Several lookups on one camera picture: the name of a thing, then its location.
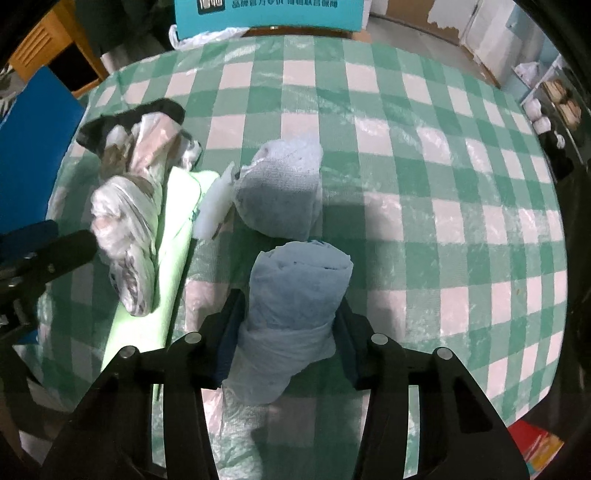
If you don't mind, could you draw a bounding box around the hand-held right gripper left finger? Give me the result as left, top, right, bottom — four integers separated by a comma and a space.
41, 288, 247, 480

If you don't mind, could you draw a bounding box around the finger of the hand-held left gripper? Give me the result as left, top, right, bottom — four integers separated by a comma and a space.
0, 220, 58, 261
14, 229, 99, 288

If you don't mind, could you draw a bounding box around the white plastic bag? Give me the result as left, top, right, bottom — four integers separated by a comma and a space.
168, 24, 252, 51

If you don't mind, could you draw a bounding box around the shoe rack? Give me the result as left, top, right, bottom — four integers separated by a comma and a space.
522, 55, 591, 185

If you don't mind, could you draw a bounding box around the plastic patterned cloth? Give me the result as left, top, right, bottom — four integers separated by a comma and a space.
90, 173, 163, 318

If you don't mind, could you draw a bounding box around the plastic white cloth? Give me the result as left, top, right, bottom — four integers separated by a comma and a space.
105, 113, 204, 183

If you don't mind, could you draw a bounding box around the pale cloth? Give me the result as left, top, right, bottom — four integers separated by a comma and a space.
99, 168, 221, 402

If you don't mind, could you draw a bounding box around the red book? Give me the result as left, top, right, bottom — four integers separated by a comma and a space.
507, 418, 565, 479

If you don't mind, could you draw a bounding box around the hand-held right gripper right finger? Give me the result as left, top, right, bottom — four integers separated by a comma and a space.
336, 299, 529, 480

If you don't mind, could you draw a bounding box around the green checked tablecloth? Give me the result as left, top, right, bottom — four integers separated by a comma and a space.
14, 34, 568, 480

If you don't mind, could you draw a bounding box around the short towel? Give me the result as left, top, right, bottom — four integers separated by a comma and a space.
232, 134, 324, 241

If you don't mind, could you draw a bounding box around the blue cardboard box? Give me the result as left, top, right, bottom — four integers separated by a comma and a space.
0, 66, 87, 232

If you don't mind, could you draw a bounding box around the teal printed box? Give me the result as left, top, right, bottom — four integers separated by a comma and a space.
174, 0, 376, 40

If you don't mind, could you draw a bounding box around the black sock bundle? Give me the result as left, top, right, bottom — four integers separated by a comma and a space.
76, 98, 186, 154

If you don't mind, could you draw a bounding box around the crumpled white bag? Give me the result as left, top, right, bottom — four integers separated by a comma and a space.
513, 61, 541, 86

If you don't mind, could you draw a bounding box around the grey sock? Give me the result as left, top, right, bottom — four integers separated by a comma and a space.
223, 239, 354, 407

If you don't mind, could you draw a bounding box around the wooden cabinet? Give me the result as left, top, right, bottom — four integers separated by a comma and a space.
8, 0, 109, 99

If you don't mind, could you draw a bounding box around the white plastic packet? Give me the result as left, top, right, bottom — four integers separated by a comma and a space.
193, 163, 242, 241

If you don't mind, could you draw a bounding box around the brown cardboard box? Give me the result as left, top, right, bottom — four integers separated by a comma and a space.
242, 27, 365, 43

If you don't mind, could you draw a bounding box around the beige sneaker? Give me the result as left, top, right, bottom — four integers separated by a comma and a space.
556, 99, 584, 125
545, 79, 574, 105

